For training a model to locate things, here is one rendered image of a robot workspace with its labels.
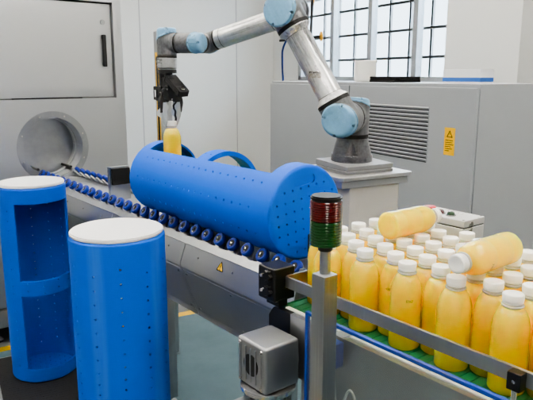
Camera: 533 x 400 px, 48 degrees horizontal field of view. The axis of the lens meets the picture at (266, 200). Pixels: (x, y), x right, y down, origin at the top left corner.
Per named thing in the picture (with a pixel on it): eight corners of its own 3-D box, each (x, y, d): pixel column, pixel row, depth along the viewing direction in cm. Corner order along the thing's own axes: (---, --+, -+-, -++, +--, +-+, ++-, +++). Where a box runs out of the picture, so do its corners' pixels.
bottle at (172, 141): (162, 171, 230) (161, 125, 227) (165, 169, 237) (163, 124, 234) (181, 171, 230) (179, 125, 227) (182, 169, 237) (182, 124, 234)
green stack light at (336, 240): (325, 238, 123) (326, 214, 122) (348, 244, 118) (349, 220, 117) (302, 243, 119) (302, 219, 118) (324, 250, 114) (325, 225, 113)
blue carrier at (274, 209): (194, 200, 255) (186, 134, 248) (343, 244, 188) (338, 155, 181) (134, 217, 239) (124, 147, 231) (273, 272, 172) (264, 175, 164)
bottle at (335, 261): (308, 308, 154) (309, 242, 151) (333, 305, 156) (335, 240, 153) (319, 318, 148) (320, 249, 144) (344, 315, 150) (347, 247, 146)
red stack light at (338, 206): (326, 214, 122) (326, 195, 121) (349, 220, 117) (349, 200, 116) (302, 218, 118) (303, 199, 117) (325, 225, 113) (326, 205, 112)
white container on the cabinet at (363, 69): (366, 81, 424) (367, 60, 421) (381, 82, 410) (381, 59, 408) (348, 82, 417) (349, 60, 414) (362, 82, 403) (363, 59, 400)
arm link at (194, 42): (212, 32, 225) (186, 32, 230) (197, 31, 215) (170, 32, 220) (212, 53, 227) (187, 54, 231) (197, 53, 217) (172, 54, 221)
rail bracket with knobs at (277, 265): (283, 293, 165) (283, 257, 163) (301, 300, 160) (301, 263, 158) (254, 301, 159) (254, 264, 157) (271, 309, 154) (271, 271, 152)
